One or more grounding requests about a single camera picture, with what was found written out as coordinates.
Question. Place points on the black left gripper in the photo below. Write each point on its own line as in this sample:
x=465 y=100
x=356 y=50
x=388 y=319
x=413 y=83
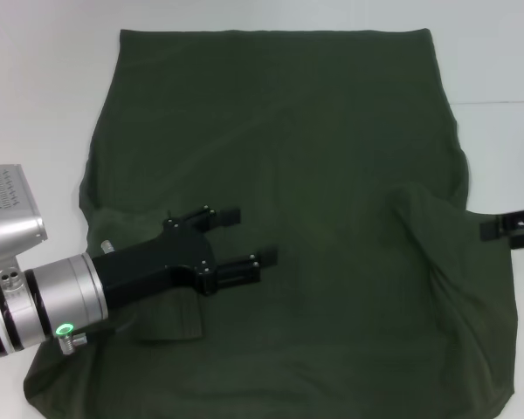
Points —
x=157 y=262

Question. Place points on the dark green shirt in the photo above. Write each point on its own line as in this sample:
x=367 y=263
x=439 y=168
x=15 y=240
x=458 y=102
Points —
x=310 y=131

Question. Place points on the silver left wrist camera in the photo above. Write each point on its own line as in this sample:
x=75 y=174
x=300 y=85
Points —
x=8 y=209

